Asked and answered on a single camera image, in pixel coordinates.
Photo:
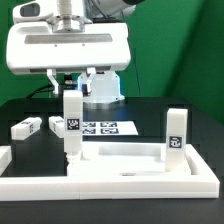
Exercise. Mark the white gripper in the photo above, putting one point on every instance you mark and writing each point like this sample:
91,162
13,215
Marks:
33,48

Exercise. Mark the white desk tabletop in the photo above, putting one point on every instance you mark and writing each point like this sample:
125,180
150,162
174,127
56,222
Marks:
123,159

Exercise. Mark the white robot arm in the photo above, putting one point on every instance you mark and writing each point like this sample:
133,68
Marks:
73,16

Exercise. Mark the sheet of fiducial markers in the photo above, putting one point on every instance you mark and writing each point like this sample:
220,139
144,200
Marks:
97,128

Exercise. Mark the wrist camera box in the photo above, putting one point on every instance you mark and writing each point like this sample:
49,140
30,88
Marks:
36,10

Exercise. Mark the white U-shaped fixture frame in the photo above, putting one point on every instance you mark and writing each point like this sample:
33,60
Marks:
202,183

